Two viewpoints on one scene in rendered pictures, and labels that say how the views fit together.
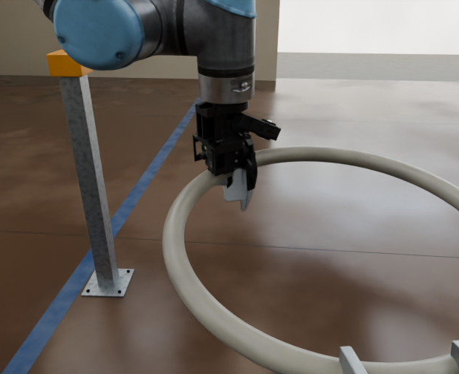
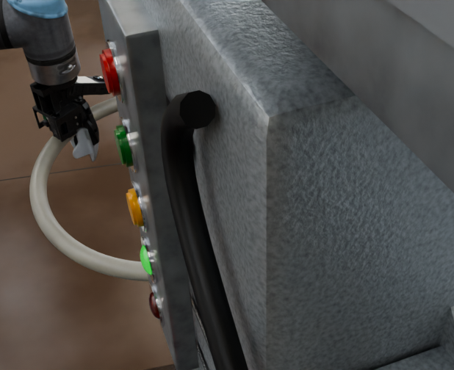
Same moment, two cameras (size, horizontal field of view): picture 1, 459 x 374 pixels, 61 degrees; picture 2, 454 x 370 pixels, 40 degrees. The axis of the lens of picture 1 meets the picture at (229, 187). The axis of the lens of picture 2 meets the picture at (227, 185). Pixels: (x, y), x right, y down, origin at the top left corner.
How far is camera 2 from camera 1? 0.59 m
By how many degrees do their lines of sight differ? 18
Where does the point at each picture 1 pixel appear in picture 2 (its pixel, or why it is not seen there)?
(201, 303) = (74, 249)
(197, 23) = (18, 28)
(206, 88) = (37, 73)
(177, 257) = (48, 221)
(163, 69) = not seen: outside the picture
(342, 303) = not seen: hidden behind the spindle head
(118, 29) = not seen: outside the picture
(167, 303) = (32, 255)
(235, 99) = (65, 78)
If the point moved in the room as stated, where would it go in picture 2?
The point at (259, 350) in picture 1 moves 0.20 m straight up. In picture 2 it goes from (116, 269) to (94, 169)
